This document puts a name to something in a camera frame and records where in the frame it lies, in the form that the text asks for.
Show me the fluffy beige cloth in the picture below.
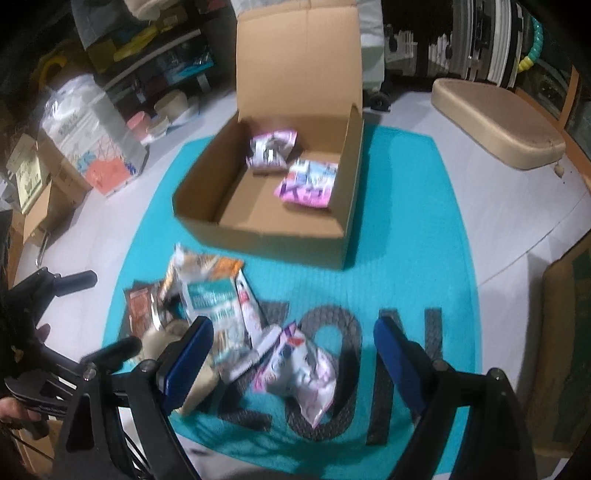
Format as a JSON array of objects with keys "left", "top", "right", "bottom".
[{"left": 122, "top": 0, "right": 162, "bottom": 19}]

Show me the green printed cardboard box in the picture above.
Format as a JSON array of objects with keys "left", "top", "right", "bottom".
[{"left": 526, "top": 254, "right": 591, "bottom": 444}]

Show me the white tissue pack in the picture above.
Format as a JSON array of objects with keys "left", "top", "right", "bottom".
[{"left": 41, "top": 76, "right": 151, "bottom": 197}]

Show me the narrow white pink packet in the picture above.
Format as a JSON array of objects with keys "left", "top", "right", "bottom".
[{"left": 235, "top": 270, "right": 271, "bottom": 347}]

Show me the yellow green printed carton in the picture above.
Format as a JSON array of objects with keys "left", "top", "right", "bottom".
[{"left": 7, "top": 136, "right": 42, "bottom": 210}]

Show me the beige cushion pad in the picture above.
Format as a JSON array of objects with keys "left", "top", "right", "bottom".
[{"left": 431, "top": 78, "right": 568, "bottom": 171}]

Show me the teal mat with black letters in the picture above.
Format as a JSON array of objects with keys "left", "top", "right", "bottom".
[{"left": 102, "top": 127, "right": 478, "bottom": 476}]

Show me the pink cup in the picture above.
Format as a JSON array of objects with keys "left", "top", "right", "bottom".
[{"left": 127, "top": 113, "right": 151, "bottom": 145}]

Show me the yellow ring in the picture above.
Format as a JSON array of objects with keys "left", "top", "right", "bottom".
[{"left": 39, "top": 51, "right": 71, "bottom": 89}]

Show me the teal printed box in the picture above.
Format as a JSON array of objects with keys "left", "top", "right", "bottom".
[{"left": 152, "top": 51, "right": 214, "bottom": 85}]

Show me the small closed cardboard box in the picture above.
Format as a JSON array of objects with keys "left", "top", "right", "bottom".
[{"left": 37, "top": 134, "right": 93, "bottom": 206}]

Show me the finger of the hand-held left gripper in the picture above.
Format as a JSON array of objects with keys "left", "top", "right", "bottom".
[
  {"left": 81, "top": 336, "right": 143, "bottom": 376},
  {"left": 44, "top": 271, "right": 99, "bottom": 297}
]

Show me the white pink printed packet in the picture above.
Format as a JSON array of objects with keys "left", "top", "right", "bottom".
[{"left": 252, "top": 323, "right": 337, "bottom": 429}]

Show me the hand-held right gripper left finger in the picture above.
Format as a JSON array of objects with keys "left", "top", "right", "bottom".
[{"left": 58, "top": 316, "right": 215, "bottom": 480}]

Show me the person's left hand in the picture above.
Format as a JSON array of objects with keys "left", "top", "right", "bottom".
[{"left": 0, "top": 323, "right": 51, "bottom": 424}]

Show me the teal yellow bead string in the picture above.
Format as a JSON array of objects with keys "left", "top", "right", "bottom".
[{"left": 517, "top": 11, "right": 542, "bottom": 75}]

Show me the yellow cloth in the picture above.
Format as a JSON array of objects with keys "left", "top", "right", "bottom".
[{"left": 113, "top": 25, "right": 160, "bottom": 62}]

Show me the white plastic cover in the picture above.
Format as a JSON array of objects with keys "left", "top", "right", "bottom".
[{"left": 358, "top": 0, "right": 386, "bottom": 93}]

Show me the teal white snack packet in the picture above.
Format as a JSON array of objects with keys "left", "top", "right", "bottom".
[{"left": 180, "top": 276, "right": 252, "bottom": 370}]

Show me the grey cloth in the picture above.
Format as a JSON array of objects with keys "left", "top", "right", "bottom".
[{"left": 69, "top": 0, "right": 122, "bottom": 47}]

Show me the brown snack packet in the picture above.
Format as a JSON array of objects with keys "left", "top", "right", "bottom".
[{"left": 124, "top": 285, "right": 162, "bottom": 337}]

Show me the orange silver snack packet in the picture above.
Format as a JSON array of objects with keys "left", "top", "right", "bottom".
[{"left": 159, "top": 244, "right": 245, "bottom": 333}]

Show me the pink snack packet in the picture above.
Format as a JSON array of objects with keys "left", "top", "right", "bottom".
[{"left": 274, "top": 158, "right": 340, "bottom": 210}]

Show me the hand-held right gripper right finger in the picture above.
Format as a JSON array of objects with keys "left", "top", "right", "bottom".
[{"left": 373, "top": 318, "right": 539, "bottom": 480}]

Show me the black shelf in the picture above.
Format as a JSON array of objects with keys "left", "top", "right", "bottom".
[{"left": 83, "top": 0, "right": 218, "bottom": 121}]

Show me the small white packet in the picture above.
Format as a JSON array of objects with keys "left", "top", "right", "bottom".
[{"left": 219, "top": 323, "right": 282, "bottom": 384}]

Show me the open brown cardboard box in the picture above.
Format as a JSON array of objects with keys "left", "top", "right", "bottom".
[{"left": 21, "top": 182, "right": 88, "bottom": 247}]

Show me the purple grey snack packet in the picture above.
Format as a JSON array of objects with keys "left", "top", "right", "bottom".
[{"left": 246, "top": 128, "right": 297, "bottom": 175}]

